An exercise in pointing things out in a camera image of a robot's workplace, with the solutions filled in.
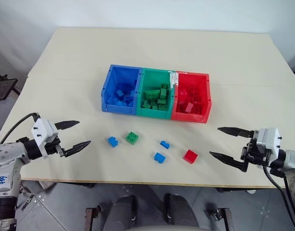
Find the black metal stand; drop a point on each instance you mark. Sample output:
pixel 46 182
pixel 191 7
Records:
pixel 3 87

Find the green plastic storage bin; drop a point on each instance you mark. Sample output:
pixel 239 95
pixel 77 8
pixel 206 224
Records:
pixel 153 77

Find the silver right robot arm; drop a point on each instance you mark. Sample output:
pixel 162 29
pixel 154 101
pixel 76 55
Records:
pixel 292 161

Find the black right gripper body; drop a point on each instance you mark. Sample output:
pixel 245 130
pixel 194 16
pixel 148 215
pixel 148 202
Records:
pixel 254 155

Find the tall green toy brick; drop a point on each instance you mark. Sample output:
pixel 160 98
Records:
pixel 163 93

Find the red square toy brick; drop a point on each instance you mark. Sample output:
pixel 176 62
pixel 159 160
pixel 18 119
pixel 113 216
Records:
pixel 190 157

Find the rusty metal frame foot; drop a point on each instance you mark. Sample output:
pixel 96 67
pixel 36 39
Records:
pixel 91 217
pixel 225 219

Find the blue plastic storage bin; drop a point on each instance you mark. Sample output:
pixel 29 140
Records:
pixel 121 74

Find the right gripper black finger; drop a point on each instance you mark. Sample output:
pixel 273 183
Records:
pixel 236 132
pixel 229 159

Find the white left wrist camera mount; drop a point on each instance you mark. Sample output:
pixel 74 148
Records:
pixel 43 131

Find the red plastic storage bin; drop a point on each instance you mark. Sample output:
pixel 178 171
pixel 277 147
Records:
pixel 190 80

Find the white handwritten label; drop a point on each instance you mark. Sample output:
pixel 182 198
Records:
pixel 1 181

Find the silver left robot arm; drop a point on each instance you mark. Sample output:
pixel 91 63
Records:
pixel 8 154

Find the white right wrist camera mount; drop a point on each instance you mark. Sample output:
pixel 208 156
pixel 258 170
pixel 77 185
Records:
pixel 268 140

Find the dark blue toy brick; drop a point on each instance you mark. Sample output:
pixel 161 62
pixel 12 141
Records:
pixel 126 87

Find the white tape strip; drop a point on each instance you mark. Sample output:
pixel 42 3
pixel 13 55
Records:
pixel 173 79

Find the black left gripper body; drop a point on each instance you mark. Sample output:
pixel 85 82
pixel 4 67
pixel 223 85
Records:
pixel 52 147

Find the green square toy brick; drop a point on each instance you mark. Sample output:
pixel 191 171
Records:
pixel 132 138

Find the dark rounded shape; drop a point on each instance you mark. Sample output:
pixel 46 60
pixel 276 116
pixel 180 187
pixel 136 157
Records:
pixel 122 211
pixel 180 211

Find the small blue toy brick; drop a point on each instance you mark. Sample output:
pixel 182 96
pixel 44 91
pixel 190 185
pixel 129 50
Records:
pixel 165 144

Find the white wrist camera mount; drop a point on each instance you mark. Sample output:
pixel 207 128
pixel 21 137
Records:
pixel 268 140
pixel 43 131

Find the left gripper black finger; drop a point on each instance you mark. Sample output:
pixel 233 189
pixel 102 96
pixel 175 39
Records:
pixel 65 124
pixel 76 148

